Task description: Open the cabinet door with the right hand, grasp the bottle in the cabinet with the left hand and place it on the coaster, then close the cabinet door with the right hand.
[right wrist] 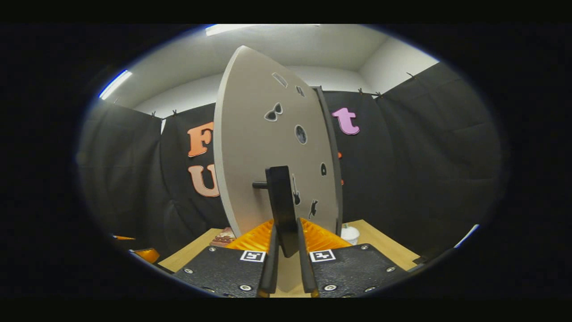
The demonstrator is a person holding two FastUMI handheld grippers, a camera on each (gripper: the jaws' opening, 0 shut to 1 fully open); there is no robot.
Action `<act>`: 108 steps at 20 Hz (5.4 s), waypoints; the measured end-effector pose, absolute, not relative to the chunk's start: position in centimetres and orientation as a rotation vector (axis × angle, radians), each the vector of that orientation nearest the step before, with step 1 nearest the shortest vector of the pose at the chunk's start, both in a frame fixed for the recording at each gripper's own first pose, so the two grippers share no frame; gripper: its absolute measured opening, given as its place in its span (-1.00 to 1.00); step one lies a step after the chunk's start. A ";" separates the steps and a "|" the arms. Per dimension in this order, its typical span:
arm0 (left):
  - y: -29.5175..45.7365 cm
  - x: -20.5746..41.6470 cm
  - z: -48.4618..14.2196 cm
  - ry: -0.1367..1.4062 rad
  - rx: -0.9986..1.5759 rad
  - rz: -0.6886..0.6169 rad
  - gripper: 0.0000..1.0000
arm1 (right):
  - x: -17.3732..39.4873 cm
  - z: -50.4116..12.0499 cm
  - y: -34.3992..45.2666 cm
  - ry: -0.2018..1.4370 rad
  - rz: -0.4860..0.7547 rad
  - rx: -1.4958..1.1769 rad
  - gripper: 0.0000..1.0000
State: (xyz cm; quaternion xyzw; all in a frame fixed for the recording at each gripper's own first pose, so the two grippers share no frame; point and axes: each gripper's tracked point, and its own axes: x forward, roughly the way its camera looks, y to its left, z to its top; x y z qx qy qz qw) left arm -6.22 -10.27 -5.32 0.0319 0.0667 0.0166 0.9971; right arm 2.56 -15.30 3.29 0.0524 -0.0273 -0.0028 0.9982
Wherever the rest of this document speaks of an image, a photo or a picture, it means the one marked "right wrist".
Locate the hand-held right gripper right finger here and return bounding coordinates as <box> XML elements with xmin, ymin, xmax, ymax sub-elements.
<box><xmin>297</xmin><ymin>218</ymin><xmax>409</xmax><ymax>298</ymax></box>

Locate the black door handle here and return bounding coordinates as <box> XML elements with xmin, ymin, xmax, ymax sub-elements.
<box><xmin>252</xmin><ymin>165</ymin><xmax>301</xmax><ymax>258</ymax></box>

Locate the white lidded cup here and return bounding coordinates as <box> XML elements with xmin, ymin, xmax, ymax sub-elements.
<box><xmin>341</xmin><ymin>224</ymin><xmax>361</xmax><ymax>246</ymax></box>

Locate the stack of books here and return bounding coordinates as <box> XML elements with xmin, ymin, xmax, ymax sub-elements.
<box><xmin>210</xmin><ymin>227</ymin><xmax>236</xmax><ymax>248</ymax></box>

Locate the long ceiling light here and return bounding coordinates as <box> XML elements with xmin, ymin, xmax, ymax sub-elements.
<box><xmin>206</xmin><ymin>24</ymin><xmax>260</xmax><ymax>36</ymax></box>
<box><xmin>98</xmin><ymin>69</ymin><xmax>133</xmax><ymax>100</ymax></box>

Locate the white flat object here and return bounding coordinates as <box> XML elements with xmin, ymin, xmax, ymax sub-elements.
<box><xmin>454</xmin><ymin>224</ymin><xmax>479</xmax><ymax>249</ymax></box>

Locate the dark grey cabinet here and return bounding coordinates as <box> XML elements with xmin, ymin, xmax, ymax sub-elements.
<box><xmin>313</xmin><ymin>86</ymin><xmax>344</xmax><ymax>237</ymax></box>

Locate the black backdrop cloth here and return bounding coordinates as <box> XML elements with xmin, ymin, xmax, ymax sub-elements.
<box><xmin>76</xmin><ymin>63</ymin><xmax>503</xmax><ymax>269</ymax></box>

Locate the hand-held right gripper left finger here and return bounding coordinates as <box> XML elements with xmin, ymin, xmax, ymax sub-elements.
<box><xmin>172</xmin><ymin>219</ymin><xmax>280</xmax><ymax>298</ymax></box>

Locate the light grey cabinet door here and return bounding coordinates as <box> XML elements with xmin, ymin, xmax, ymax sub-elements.
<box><xmin>214</xmin><ymin>46</ymin><xmax>340</xmax><ymax>293</ymax></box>

